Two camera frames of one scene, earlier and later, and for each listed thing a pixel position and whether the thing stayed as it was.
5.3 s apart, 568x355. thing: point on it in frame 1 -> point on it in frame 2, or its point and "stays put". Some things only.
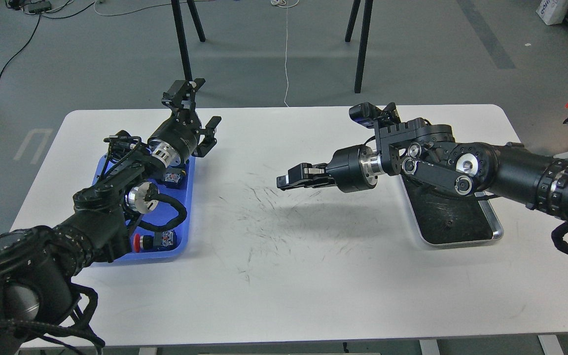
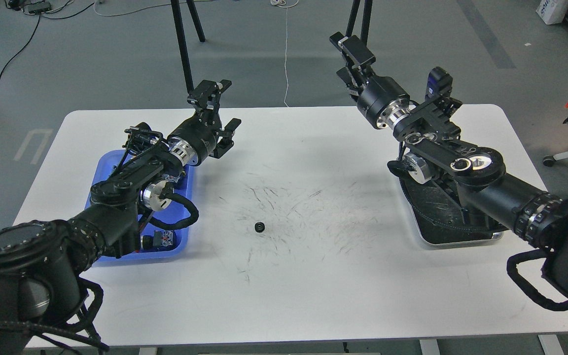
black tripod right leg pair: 367,14 stays put
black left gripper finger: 182,95 -> 205,97
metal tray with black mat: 444,217 stays put
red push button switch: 160,241 stays put
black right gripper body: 355,168 -> 382,101
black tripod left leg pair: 180,31 stays put
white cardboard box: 553,12 stays put
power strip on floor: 38,7 stays put
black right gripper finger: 306,171 -> 354,88
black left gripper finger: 208,140 -> 227,141
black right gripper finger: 283,183 -> 360,56
